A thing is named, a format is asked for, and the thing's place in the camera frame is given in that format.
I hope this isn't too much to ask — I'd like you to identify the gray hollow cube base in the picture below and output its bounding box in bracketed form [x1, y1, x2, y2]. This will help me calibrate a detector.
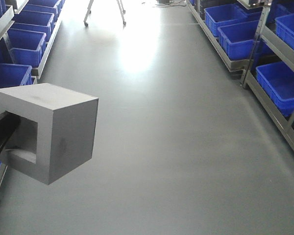
[0, 83, 99, 185]

